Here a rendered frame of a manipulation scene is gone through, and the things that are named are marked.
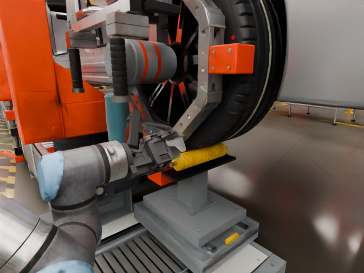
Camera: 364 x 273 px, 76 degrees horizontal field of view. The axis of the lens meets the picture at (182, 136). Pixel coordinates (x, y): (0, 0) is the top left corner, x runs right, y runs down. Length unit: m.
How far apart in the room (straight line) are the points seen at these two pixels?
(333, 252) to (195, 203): 0.70
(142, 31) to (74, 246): 0.47
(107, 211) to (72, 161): 0.91
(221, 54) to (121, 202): 1.02
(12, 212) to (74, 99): 0.85
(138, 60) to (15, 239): 0.54
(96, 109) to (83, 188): 0.76
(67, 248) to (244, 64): 0.52
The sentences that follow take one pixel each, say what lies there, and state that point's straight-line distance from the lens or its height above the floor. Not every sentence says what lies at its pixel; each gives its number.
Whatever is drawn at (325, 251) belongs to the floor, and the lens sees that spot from 1.40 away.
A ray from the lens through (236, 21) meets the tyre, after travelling 0.71.
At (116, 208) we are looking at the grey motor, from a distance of 1.40.
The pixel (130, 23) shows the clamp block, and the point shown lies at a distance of 0.60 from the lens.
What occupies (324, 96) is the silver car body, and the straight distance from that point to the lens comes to 0.65.
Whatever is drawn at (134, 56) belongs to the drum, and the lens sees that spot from 0.75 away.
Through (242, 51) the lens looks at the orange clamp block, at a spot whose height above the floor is 0.87.
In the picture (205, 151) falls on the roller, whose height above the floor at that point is 0.53.
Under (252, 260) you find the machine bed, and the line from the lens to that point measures 1.12.
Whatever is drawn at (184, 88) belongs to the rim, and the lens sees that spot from 0.88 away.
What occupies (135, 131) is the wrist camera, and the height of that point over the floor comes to 0.68.
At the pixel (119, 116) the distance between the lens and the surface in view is 0.89.
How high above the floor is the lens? 0.82
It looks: 16 degrees down
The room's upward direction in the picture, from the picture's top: straight up
